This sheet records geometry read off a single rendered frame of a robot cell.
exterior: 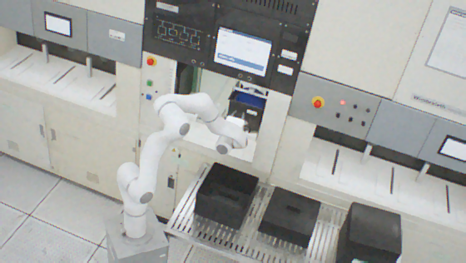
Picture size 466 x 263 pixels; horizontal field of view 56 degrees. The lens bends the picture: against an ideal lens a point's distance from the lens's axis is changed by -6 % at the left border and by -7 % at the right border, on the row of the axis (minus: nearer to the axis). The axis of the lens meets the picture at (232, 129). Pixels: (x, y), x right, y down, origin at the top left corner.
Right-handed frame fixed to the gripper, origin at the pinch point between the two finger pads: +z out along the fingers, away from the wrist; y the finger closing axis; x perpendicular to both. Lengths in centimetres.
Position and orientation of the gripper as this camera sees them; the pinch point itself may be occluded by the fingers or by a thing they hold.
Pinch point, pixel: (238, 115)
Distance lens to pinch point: 260.8
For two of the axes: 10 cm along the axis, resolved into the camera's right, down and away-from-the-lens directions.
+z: 2.8, -5.7, 7.7
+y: 9.5, 2.9, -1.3
